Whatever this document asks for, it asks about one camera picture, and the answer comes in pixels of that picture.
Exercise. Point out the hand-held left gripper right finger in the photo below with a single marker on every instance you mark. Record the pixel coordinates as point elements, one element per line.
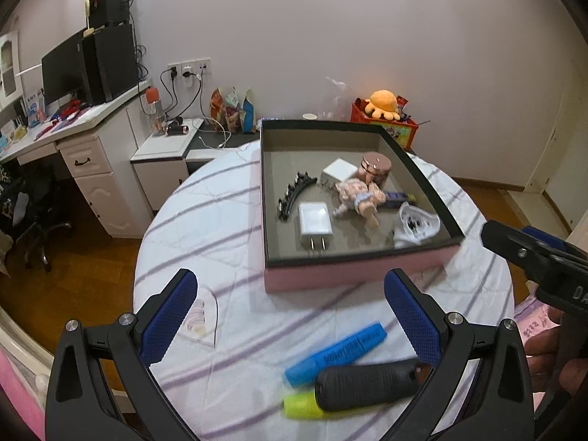
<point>413,321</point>

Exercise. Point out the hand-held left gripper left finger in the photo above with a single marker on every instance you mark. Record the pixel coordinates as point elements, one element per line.
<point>167,321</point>

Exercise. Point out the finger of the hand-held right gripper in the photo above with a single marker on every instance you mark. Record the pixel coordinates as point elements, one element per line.
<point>510,243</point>
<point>544,238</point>

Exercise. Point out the blue lighter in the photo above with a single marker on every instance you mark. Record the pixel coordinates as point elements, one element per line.
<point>397,196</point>

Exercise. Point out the pink pig doll figurine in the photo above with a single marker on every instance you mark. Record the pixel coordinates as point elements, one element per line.
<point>360,197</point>

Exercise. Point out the white wall charger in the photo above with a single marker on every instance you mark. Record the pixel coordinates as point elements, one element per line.
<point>337,172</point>
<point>314,223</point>

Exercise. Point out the pink box with dark rim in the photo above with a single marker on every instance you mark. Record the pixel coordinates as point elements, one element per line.
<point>321,179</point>

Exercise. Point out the black jewelled hair clip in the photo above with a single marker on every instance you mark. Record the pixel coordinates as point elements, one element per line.
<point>294,193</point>

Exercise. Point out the person's right hand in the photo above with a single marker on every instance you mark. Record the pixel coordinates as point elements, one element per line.
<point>542,349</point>

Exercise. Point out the clear acrylic heart stand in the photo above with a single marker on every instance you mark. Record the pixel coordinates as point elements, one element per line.
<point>202,321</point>

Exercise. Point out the pink printed cloth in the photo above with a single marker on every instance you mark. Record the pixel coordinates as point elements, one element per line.
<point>535,317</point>

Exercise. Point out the blue highlighter pen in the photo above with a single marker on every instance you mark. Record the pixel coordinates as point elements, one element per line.
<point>335,353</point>

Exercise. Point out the white plastic fan head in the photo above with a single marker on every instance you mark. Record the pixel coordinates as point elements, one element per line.
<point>415,225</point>

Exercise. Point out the yellow highlighter pen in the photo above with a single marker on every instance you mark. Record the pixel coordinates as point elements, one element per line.
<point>301,404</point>

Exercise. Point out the red printed storage box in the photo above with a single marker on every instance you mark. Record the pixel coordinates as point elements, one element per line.
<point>395,131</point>

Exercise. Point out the white bedside cabinet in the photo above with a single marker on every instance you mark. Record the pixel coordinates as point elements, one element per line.
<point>161,156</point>

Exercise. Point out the black office chair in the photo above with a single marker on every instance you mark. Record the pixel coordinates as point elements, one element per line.
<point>32,220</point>

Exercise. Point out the white desk with drawers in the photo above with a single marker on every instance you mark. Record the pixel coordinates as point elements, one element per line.
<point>92,170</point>

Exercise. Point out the orange octopus plush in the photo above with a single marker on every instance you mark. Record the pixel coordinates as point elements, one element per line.
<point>382,103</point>

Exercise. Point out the black and rose gold device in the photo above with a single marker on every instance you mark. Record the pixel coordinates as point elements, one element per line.
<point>177,127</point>

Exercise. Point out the clear bottle with orange cap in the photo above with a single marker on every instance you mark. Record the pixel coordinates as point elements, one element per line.
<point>155,112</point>

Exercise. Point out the orange snack bag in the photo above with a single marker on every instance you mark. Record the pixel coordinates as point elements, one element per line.
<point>225,110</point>

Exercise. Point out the blue snack bag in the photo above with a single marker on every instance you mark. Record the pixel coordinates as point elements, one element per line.
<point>249,112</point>

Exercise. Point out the clear plastic bag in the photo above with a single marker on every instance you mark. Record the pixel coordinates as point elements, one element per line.
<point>337,99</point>

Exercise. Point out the black speaker tower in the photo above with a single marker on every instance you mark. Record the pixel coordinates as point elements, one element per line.
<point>110,64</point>

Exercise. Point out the black computer monitor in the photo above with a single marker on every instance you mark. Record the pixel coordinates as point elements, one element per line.
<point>62,71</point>

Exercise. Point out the black box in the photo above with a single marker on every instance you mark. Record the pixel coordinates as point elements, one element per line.
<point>108,9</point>

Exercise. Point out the white wall outlet strip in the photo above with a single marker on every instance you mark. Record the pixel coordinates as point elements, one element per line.
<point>188,66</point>

